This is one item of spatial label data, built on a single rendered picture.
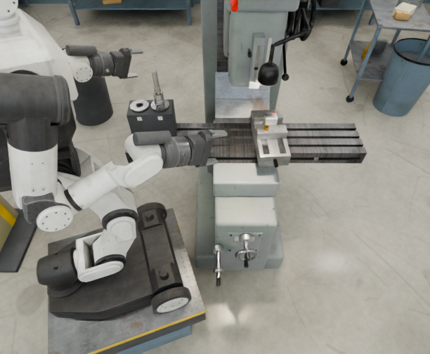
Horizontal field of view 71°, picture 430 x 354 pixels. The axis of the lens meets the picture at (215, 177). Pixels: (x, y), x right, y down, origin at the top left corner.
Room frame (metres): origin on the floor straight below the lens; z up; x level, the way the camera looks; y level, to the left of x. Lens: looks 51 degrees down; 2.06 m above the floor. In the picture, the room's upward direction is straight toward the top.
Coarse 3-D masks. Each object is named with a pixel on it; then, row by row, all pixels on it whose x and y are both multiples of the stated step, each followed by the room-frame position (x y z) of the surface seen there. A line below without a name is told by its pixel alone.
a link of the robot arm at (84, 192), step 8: (104, 168) 0.50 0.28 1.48; (88, 176) 0.48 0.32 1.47; (96, 176) 0.48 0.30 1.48; (104, 176) 0.48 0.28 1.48; (72, 184) 0.46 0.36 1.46; (80, 184) 0.46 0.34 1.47; (88, 184) 0.46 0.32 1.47; (96, 184) 0.46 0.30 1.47; (104, 184) 0.46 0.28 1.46; (112, 184) 0.47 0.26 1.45; (64, 192) 0.44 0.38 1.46; (72, 192) 0.44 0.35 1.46; (80, 192) 0.44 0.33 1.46; (88, 192) 0.44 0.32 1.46; (96, 192) 0.45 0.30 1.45; (104, 192) 0.46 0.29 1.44; (56, 200) 0.40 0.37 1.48; (64, 200) 0.41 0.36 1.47; (72, 200) 0.42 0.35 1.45; (80, 200) 0.42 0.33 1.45; (88, 200) 0.43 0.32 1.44; (96, 200) 0.44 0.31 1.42; (72, 208) 0.41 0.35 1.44; (80, 208) 0.42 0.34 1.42
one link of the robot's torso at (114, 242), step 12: (108, 228) 0.58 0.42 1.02; (120, 228) 0.59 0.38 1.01; (132, 228) 0.61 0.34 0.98; (96, 240) 0.67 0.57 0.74; (108, 240) 0.62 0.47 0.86; (120, 240) 0.59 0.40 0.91; (132, 240) 0.64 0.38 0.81; (96, 252) 0.62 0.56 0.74; (108, 252) 0.60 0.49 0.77; (120, 252) 0.61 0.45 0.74; (96, 264) 0.56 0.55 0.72
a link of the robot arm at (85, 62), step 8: (72, 48) 0.96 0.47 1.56; (80, 48) 0.98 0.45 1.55; (88, 48) 1.00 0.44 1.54; (72, 56) 0.97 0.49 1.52; (80, 56) 0.99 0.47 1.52; (88, 56) 1.00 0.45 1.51; (96, 56) 1.01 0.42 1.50; (72, 64) 0.94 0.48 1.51; (80, 64) 0.94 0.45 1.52; (88, 64) 0.97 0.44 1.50; (96, 64) 0.99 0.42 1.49; (72, 72) 0.92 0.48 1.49; (80, 72) 0.92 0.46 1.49; (88, 72) 0.94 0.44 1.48; (96, 72) 0.98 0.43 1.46; (80, 80) 0.92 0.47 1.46; (88, 80) 0.94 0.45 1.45
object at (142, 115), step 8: (136, 104) 1.20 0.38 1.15; (144, 104) 1.20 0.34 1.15; (152, 104) 1.20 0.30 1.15; (168, 104) 1.20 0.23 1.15; (128, 112) 1.15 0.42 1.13; (136, 112) 1.15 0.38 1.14; (144, 112) 1.15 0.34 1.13; (152, 112) 1.15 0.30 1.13; (160, 112) 1.15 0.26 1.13; (168, 112) 1.15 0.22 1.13; (128, 120) 1.13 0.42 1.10; (136, 120) 1.13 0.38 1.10; (144, 120) 1.13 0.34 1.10; (152, 120) 1.14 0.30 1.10; (160, 120) 1.14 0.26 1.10; (168, 120) 1.14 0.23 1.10; (136, 128) 1.13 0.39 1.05; (144, 128) 1.13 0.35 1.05; (152, 128) 1.14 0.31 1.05; (160, 128) 1.14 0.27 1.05; (168, 128) 1.14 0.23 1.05; (176, 128) 1.24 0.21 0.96
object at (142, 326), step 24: (168, 216) 1.02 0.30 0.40; (72, 240) 0.85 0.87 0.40; (192, 288) 0.56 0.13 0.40; (48, 312) 0.44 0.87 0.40; (144, 312) 0.44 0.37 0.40; (192, 312) 0.44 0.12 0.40; (48, 336) 0.32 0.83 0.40; (72, 336) 0.32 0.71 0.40; (96, 336) 0.32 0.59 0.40; (120, 336) 0.32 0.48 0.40; (144, 336) 0.34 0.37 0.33; (168, 336) 0.37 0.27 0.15
